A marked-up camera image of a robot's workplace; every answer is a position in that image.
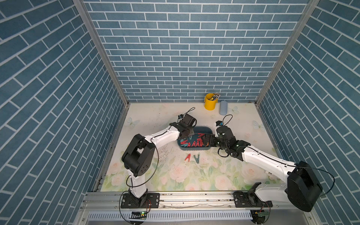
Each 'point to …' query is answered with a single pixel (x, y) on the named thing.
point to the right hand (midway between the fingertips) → (208, 137)
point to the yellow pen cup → (210, 105)
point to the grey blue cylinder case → (223, 108)
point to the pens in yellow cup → (216, 95)
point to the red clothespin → (188, 156)
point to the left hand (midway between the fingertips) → (194, 132)
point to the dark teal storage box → (197, 141)
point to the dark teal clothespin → (197, 160)
